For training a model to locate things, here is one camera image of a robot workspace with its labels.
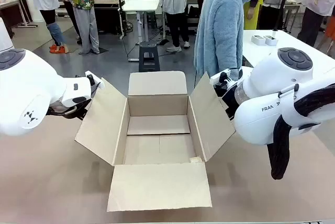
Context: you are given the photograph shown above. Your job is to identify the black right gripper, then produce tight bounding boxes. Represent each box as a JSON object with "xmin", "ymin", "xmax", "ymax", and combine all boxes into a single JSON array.
[{"xmin": 213, "ymin": 84, "xmax": 238, "ymax": 124}]

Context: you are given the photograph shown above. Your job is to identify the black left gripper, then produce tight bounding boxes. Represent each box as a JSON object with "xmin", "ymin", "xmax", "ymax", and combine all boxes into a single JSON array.
[{"xmin": 61, "ymin": 98, "xmax": 92, "ymax": 120}]

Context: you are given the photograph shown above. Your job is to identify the brown cardboard shipping box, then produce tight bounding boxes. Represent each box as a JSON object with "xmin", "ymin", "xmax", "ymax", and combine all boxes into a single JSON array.
[{"xmin": 74, "ymin": 71, "xmax": 236, "ymax": 212}]

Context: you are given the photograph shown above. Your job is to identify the white side table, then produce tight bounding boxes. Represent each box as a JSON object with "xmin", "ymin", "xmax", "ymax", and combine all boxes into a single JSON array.
[{"xmin": 242, "ymin": 29, "xmax": 335, "ymax": 68}]

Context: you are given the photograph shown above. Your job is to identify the small white box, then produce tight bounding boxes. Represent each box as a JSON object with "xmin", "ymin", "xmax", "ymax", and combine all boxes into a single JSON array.
[
  {"xmin": 251, "ymin": 35, "xmax": 266, "ymax": 46},
  {"xmin": 263, "ymin": 35, "xmax": 277, "ymax": 46}
]

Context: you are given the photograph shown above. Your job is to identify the person in blue fleece jacket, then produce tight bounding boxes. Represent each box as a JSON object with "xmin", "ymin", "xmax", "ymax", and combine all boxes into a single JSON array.
[{"xmin": 193, "ymin": 0, "xmax": 254, "ymax": 81}]

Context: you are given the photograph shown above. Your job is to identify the person in yellow jacket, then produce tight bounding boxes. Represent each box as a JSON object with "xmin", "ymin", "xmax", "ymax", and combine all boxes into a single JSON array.
[{"xmin": 59, "ymin": 0, "xmax": 106, "ymax": 55}]

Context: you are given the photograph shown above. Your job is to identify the person in yellow apron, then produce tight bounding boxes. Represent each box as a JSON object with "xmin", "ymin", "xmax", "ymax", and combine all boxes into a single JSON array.
[{"xmin": 243, "ymin": 0, "xmax": 264, "ymax": 30}]

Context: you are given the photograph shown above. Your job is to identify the black step stool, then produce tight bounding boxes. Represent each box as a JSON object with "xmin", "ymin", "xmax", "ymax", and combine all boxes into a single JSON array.
[{"xmin": 138, "ymin": 42, "xmax": 161, "ymax": 72}]

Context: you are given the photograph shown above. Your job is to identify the dark workbench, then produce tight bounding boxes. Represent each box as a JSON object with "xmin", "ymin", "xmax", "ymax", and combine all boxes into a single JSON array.
[{"xmin": 93, "ymin": 0, "xmax": 124, "ymax": 35}]

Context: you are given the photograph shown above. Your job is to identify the white air purifier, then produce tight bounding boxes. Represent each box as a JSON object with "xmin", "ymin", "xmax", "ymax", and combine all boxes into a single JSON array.
[{"xmin": 0, "ymin": 17, "xmax": 14, "ymax": 52}]

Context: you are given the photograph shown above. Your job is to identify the black light stand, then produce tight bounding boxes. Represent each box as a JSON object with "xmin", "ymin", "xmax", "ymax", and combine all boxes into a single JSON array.
[{"xmin": 114, "ymin": 0, "xmax": 128, "ymax": 39}]

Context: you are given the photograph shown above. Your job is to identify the white standing desk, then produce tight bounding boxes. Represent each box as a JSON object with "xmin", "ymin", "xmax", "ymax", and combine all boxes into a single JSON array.
[{"xmin": 121, "ymin": 0, "xmax": 160, "ymax": 62}]

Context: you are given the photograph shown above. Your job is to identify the light wooden desk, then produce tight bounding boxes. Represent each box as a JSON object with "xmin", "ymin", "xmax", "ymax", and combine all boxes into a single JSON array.
[{"xmin": 0, "ymin": 0, "xmax": 39, "ymax": 29}]

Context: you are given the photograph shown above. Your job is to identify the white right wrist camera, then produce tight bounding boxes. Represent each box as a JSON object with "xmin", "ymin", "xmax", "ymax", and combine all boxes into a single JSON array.
[{"xmin": 209, "ymin": 68, "xmax": 240, "ymax": 88}]

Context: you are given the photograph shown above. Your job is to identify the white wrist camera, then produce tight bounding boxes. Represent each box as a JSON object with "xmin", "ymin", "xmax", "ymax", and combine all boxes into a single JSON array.
[
  {"xmin": 84, "ymin": 70, "xmax": 105, "ymax": 96},
  {"xmin": 209, "ymin": 68, "xmax": 240, "ymax": 88}
]

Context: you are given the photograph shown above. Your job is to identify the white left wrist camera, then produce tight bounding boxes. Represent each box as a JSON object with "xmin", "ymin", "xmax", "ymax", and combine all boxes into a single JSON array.
[{"xmin": 84, "ymin": 70, "xmax": 105, "ymax": 96}]

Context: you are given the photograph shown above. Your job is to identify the black braided cable sleeve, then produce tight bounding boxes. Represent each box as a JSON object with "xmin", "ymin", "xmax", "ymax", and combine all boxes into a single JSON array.
[{"xmin": 266, "ymin": 84, "xmax": 335, "ymax": 180}]

